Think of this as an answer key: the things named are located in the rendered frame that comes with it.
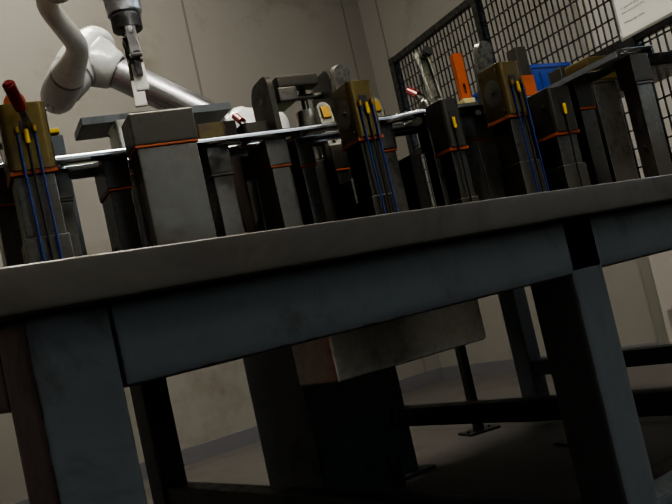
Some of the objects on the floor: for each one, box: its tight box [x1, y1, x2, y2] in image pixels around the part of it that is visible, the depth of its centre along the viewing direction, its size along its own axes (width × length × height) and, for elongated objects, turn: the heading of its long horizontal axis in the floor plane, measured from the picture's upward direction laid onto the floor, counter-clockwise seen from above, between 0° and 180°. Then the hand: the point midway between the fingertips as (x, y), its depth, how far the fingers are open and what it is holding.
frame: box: [0, 201, 672, 504], centre depth 207 cm, size 256×161×66 cm, turn 55°
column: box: [243, 346, 410, 492], centre depth 265 cm, size 31×31×66 cm
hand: (141, 94), depth 211 cm, fingers open, 13 cm apart
